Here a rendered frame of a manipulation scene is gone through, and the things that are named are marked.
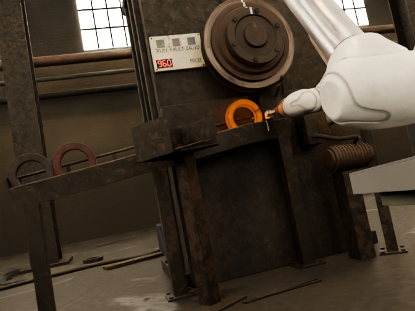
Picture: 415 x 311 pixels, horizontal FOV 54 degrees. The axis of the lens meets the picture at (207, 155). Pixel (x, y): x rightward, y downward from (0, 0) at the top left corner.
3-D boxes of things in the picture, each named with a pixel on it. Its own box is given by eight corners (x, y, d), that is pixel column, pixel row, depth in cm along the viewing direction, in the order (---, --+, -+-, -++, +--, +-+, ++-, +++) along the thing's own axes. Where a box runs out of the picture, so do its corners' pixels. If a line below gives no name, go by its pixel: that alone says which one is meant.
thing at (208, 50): (210, 97, 200) (192, 6, 205) (297, 86, 211) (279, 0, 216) (213, 93, 194) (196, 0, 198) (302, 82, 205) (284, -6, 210)
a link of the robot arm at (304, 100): (284, 121, 174) (311, 114, 178) (301, 115, 159) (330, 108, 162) (278, 96, 174) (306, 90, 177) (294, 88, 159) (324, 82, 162)
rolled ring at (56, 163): (89, 136, 180) (90, 137, 184) (46, 147, 176) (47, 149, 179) (101, 176, 179) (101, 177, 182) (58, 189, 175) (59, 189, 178)
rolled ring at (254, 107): (233, 92, 198) (231, 94, 201) (222, 127, 194) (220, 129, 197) (267, 107, 201) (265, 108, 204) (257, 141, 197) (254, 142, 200)
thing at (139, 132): (163, 317, 151) (131, 128, 158) (209, 295, 171) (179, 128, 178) (203, 321, 138) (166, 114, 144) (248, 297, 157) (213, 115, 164)
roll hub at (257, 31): (230, 69, 193) (220, 13, 196) (285, 63, 200) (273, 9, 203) (234, 65, 188) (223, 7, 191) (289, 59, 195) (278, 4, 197)
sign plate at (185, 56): (154, 73, 205) (149, 38, 206) (204, 67, 211) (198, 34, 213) (155, 71, 202) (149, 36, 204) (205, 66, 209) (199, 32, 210)
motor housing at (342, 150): (341, 259, 193) (318, 149, 198) (381, 249, 198) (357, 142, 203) (357, 262, 180) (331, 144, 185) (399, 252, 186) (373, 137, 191)
